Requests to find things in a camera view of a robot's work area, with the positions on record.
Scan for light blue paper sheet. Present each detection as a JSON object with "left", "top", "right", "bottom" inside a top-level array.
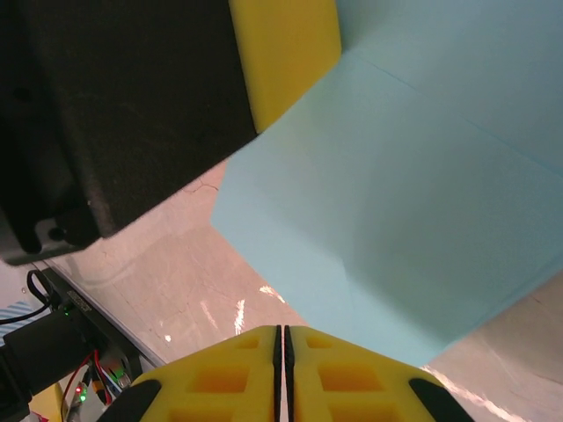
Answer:
[{"left": 209, "top": 0, "right": 563, "bottom": 368}]

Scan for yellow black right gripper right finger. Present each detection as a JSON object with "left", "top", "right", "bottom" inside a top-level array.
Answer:
[{"left": 283, "top": 324, "right": 476, "bottom": 422}]

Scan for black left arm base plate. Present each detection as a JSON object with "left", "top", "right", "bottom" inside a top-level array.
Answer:
[{"left": 41, "top": 266, "right": 144, "bottom": 388}]

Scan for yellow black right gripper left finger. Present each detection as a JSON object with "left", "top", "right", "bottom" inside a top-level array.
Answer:
[{"left": 100, "top": 324, "right": 283, "bottom": 422}]

